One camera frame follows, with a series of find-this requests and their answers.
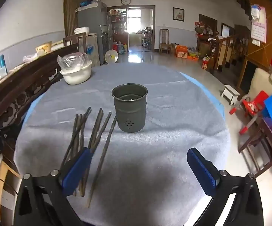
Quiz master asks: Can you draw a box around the grey metal utensil cup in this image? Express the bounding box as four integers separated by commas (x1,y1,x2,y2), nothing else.
111,83,149,133

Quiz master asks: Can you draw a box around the pot in clear plastic bag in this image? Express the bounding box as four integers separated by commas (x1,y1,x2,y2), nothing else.
57,52,89,71

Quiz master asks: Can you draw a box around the dark wooden chair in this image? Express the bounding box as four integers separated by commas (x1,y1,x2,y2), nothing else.
238,116,272,177
63,32,87,52

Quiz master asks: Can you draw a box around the wooden stair railing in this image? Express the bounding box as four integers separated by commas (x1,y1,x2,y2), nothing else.
208,31,250,71

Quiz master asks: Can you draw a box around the white cabinet with blue print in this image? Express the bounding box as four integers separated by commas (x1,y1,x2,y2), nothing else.
78,33,101,66

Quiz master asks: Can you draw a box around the crumpled clear plastic bag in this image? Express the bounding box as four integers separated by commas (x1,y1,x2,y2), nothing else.
23,53,38,63

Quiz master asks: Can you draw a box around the orange cardboard box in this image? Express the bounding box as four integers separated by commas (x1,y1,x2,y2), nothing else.
175,45,189,59

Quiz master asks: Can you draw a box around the round white fan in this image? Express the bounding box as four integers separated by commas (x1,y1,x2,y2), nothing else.
104,49,119,64

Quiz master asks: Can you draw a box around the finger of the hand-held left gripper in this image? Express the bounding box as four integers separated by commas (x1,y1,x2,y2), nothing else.
0,122,18,144

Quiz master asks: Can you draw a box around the yellow floral bowl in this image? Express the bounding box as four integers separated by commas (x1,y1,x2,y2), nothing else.
35,41,53,56

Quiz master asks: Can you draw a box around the brown curtain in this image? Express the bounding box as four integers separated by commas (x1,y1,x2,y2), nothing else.
64,0,90,37

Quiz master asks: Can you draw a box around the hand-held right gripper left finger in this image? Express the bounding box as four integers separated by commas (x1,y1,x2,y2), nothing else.
13,147,93,226

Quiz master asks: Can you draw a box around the kitchen shelf with jars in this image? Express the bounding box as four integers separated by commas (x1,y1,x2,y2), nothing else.
109,9,128,52

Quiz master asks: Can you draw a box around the teal bottle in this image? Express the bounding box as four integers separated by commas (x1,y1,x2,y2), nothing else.
0,55,8,74

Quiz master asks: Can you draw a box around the grey table cloth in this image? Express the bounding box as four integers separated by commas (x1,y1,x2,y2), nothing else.
13,62,232,226

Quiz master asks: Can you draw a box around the framed wall picture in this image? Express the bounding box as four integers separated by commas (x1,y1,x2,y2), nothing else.
172,7,185,21

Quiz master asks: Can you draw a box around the light blue table cover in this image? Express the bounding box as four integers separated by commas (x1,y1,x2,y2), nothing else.
23,72,225,125

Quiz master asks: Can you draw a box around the pink wall calendar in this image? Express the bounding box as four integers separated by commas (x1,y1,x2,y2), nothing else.
250,4,267,43

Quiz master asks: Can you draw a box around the white plastic basin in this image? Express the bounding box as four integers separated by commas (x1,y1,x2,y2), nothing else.
60,61,93,86

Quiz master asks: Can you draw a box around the dark wooden chair back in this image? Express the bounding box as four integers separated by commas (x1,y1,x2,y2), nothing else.
63,32,87,52

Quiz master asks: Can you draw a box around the red child chair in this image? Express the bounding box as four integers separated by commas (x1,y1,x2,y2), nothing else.
229,90,270,135

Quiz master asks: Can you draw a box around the dark carved wooden sideboard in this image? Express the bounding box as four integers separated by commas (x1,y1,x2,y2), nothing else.
0,43,82,170

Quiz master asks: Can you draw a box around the grey refrigerator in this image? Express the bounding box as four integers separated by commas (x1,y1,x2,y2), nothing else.
77,1,114,66

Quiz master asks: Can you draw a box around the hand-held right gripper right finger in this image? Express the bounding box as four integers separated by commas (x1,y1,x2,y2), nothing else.
186,147,265,226

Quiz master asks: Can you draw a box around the tall wooden chair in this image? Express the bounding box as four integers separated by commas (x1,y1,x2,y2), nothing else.
159,29,172,54

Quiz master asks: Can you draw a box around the bunch of dark chopsticks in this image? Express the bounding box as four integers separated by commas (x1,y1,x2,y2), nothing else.
60,107,118,209

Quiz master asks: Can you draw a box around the cream armchair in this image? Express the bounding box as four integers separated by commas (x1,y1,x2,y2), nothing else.
247,67,272,104

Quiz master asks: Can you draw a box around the small white stool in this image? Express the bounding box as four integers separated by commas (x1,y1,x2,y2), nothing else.
221,85,241,106

